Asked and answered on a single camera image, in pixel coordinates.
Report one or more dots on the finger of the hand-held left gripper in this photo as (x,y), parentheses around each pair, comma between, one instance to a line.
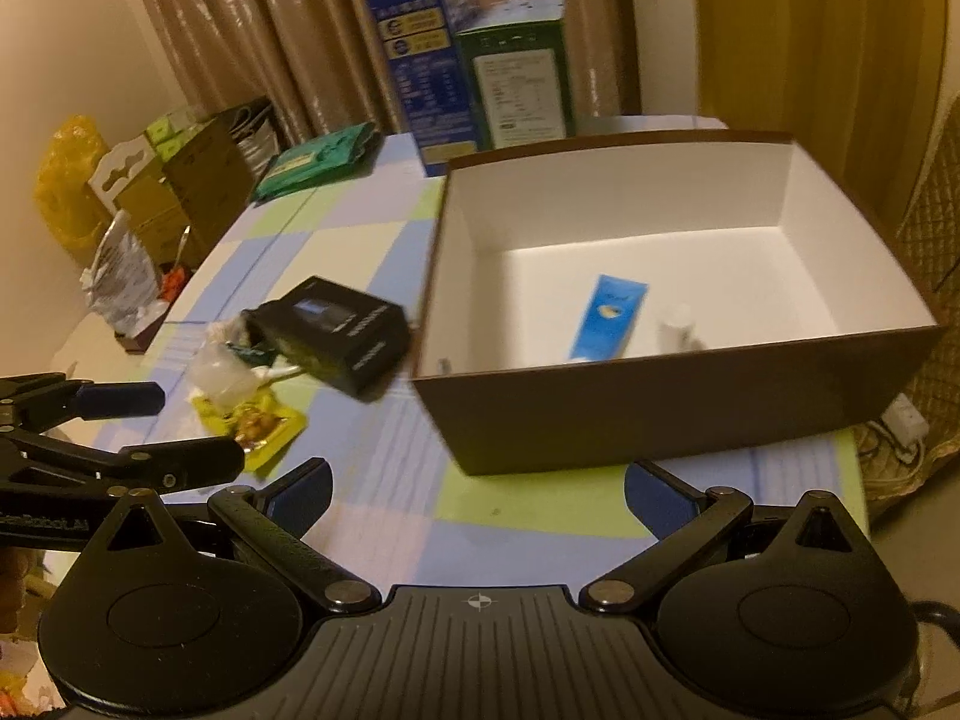
(195,457)
(120,399)

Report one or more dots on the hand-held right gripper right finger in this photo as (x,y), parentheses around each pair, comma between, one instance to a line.
(654,493)

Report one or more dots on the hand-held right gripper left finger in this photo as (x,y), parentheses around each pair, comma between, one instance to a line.
(304,489)

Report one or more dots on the yellow snack packet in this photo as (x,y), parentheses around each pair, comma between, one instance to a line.
(259,427)

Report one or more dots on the brown cardboard box white inside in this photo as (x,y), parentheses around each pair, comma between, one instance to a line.
(600,420)

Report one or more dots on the black box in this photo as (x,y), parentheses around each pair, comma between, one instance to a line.
(337,330)

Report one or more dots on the desktop with checked cloth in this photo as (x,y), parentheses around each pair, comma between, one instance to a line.
(337,240)

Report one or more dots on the dark red box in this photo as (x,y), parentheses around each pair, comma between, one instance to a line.
(142,334)

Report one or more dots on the clear plastic bag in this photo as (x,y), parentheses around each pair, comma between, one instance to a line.
(221,371)

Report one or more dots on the silver foil bag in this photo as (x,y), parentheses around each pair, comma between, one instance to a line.
(116,277)

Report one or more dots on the small orange object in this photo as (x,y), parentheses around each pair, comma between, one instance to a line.
(172,283)

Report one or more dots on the small white bottle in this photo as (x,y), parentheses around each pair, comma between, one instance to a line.
(679,330)

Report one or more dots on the blue tube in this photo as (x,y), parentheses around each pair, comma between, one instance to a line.
(607,319)

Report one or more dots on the tan box with white tab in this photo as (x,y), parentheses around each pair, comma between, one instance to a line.
(139,202)

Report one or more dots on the yellow plastic bag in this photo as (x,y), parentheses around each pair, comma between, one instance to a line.
(67,180)

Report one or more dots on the white power strip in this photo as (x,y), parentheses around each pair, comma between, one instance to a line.
(904,416)

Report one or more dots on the green white packets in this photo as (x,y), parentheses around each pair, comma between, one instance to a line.
(176,127)

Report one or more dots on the grey striped bag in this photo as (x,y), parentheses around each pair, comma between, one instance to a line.
(255,135)

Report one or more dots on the green packet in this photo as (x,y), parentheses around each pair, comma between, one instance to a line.
(315,161)

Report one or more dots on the quilted beige cover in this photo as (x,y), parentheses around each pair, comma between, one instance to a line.
(934,240)

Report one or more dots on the beige curtain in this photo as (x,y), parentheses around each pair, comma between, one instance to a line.
(262,15)

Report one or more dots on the green carton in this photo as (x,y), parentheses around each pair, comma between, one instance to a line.
(517,90)

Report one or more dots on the tall blue carton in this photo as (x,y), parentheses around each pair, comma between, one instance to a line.
(424,75)

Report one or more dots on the golden curtain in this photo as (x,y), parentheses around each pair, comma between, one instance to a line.
(810,30)

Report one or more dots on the blue white carton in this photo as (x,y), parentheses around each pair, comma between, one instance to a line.
(461,0)

